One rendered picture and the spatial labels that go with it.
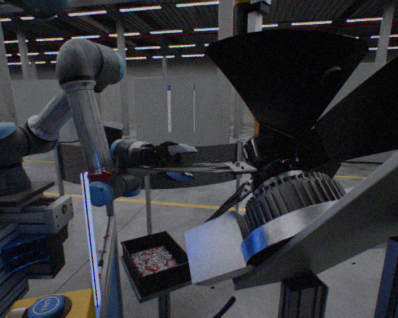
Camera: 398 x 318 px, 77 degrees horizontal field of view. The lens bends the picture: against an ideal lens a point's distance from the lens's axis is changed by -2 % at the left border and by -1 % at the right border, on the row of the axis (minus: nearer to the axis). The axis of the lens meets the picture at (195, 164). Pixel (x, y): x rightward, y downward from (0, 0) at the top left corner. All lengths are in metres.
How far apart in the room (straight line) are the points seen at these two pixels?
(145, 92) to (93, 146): 6.30
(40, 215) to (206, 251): 0.60
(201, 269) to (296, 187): 0.29
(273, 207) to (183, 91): 6.27
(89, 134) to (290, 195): 0.54
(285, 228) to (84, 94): 0.60
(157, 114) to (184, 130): 0.84
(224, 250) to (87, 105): 0.52
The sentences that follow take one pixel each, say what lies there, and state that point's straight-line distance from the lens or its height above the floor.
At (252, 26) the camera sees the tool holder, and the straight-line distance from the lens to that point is 0.60.
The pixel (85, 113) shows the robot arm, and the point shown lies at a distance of 0.76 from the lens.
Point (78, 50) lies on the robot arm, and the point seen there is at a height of 1.48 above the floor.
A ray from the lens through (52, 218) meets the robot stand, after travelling 0.98.
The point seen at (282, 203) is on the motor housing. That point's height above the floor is 1.15.
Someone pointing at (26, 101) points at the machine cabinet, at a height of 1.50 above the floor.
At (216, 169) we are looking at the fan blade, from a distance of 0.55.
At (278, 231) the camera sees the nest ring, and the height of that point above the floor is 1.12.
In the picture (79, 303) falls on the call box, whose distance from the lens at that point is 0.41.
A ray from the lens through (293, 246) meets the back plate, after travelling 0.47.
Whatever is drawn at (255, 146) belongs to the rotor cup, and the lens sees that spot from 0.63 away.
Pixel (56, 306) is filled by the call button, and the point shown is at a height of 1.08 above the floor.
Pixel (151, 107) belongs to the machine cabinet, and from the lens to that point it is 6.96.
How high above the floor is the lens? 1.33
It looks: 13 degrees down
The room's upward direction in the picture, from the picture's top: straight up
